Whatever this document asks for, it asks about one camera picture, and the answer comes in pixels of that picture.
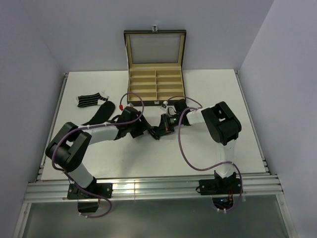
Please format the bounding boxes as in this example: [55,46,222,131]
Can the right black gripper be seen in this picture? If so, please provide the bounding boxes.
[155,113,182,137]

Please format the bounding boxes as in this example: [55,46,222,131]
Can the black compartment box beige lining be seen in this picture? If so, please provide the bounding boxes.
[124,30,187,106]

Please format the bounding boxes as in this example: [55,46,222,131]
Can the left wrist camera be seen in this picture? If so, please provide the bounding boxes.
[117,105,141,123]

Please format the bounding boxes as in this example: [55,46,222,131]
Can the aluminium rail frame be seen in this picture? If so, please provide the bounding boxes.
[23,70,284,203]

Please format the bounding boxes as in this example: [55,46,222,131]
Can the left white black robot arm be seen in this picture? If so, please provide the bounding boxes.
[45,112,153,198]

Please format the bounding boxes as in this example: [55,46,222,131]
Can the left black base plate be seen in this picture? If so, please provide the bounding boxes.
[67,183,113,200]

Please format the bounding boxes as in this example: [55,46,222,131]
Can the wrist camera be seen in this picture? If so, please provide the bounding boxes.
[117,105,141,123]
[160,99,188,115]

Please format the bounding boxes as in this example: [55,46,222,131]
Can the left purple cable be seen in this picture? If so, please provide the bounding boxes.
[52,92,145,219]

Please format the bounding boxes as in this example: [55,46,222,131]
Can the plain black sock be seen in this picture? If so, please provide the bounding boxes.
[82,101,115,126]

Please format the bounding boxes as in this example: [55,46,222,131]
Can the black sock thin white stripes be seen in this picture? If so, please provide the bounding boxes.
[147,126,171,140]

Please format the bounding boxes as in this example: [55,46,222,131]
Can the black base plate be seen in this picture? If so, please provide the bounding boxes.
[196,178,242,195]
[67,183,113,200]

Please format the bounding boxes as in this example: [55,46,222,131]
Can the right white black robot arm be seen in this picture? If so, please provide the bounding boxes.
[154,99,242,193]

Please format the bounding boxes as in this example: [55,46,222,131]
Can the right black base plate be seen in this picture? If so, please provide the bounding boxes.
[196,178,242,195]

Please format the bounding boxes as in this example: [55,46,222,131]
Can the striped sock with white toe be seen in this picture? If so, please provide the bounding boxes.
[75,92,109,108]

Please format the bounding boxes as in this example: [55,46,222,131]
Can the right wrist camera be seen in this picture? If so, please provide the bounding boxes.
[160,99,188,115]

